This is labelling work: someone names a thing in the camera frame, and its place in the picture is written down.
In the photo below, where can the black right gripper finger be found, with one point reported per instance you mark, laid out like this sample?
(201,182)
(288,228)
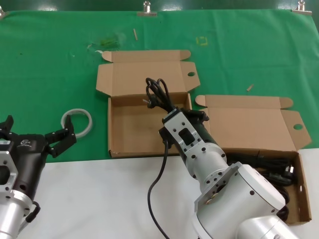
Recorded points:
(198,115)

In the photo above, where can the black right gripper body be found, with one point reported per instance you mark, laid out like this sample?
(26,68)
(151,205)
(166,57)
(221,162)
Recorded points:
(205,134)

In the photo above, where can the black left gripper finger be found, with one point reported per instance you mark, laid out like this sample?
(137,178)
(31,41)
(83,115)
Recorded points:
(6,125)
(63,139)

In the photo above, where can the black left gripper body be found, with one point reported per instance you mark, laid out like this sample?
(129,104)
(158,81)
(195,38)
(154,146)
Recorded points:
(28,159)

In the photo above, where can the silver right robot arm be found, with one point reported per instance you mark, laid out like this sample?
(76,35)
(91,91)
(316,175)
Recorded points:
(236,194)

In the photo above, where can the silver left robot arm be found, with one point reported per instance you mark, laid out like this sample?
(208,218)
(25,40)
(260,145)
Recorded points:
(10,214)

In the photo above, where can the empty open cardboard box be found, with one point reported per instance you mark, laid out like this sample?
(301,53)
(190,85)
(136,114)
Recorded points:
(129,129)

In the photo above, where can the clear adhesive tape roll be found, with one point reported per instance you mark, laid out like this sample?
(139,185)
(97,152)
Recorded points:
(88,119)

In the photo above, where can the short wooden stick piece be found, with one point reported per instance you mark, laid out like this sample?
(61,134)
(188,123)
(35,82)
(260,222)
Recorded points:
(250,87)

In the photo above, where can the green table cloth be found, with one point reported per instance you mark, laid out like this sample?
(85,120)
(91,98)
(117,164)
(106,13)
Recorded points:
(49,62)

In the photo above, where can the long thin wooden stick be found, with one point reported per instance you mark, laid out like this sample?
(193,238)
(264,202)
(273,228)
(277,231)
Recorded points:
(135,34)

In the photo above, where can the clear plastic film scrap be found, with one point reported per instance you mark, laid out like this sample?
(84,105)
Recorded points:
(107,42)

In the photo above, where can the silver metal clamp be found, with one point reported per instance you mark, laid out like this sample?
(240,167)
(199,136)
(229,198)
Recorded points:
(302,10)
(147,13)
(1,13)

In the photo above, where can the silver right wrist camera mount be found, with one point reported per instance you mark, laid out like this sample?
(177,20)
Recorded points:
(179,124)

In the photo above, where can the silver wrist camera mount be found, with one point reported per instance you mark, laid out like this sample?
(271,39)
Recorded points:
(179,124)
(6,155)

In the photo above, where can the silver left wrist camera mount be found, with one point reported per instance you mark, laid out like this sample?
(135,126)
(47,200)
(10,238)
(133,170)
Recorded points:
(6,155)

